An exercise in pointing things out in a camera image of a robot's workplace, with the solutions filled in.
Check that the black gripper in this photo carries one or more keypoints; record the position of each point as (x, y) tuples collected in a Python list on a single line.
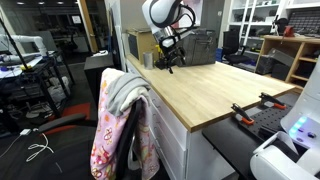
[(173, 53)]

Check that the grey towel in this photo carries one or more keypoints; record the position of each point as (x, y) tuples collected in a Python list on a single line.
[(125, 90)]

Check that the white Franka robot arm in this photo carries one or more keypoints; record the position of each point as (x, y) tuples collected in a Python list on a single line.
[(161, 11)]

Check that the black swivel chair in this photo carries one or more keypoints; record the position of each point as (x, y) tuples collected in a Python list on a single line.
[(231, 46)]

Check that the black office chair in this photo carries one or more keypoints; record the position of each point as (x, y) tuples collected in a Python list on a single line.
[(63, 156)]

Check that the silver metal cup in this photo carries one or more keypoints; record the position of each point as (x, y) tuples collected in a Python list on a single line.
[(148, 61)]

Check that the grey fabric storage basket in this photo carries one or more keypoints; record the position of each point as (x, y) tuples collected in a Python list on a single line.
[(201, 48)]

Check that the brown cardboard box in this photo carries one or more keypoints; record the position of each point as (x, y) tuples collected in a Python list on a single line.
[(141, 41)]

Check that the blue bin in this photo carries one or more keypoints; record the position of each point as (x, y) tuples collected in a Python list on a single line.
[(219, 54)]

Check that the white drawer cabinet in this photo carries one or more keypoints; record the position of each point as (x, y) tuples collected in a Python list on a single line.
[(173, 140)]

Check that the small black cabinet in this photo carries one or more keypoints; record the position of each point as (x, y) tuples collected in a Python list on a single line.
[(98, 71)]

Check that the black orange bar clamp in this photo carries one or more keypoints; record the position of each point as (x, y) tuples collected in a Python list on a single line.
[(242, 115), (271, 100)]

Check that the black storage bin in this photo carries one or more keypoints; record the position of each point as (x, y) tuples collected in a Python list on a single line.
[(281, 70), (265, 65)]

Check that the white shelving rack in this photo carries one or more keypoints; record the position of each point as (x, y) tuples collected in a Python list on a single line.
[(253, 16)]

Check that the pink patterned blanket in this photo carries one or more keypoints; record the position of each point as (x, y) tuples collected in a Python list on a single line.
[(106, 136)]

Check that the grey flat box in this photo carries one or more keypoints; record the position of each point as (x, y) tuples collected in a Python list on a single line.
[(282, 55)]

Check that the red tool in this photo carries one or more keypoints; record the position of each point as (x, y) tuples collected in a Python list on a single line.
[(289, 30)]

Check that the wooden shelf unit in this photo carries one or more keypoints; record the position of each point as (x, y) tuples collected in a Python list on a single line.
[(300, 45)]

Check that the black equipment cart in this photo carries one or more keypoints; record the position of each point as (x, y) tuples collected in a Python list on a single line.
[(36, 80)]

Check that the black tripod pole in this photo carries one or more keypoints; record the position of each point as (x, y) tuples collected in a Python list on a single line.
[(15, 45)]

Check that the white power adapter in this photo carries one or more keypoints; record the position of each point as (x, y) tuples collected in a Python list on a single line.
[(26, 132)]

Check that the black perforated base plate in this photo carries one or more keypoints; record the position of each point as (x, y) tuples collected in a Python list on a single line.
[(266, 120)]

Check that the white pipe frame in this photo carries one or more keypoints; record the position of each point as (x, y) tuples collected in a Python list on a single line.
[(31, 40)]

